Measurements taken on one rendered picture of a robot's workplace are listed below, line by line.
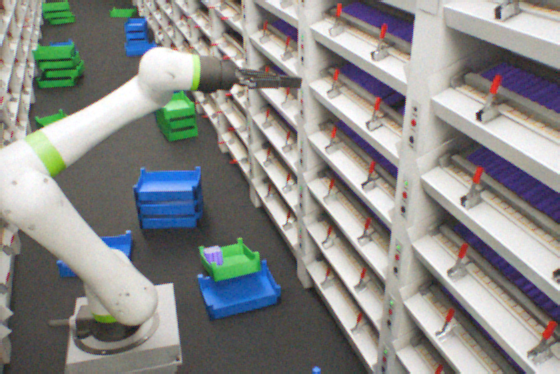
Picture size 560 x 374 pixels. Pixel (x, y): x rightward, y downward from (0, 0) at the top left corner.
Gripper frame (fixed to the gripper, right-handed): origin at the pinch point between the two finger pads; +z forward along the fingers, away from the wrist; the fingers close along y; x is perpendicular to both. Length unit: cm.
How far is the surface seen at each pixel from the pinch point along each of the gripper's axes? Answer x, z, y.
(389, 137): -6.9, 23.1, 20.1
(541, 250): -7, 24, 75
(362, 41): 13.2, 20.4, -1.4
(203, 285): -103, -1, -44
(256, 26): -4, 23, -100
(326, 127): -23.1, 30.3, -28.2
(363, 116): -6.8, 23.2, 4.7
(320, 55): 1.7, 22.8, -30.3
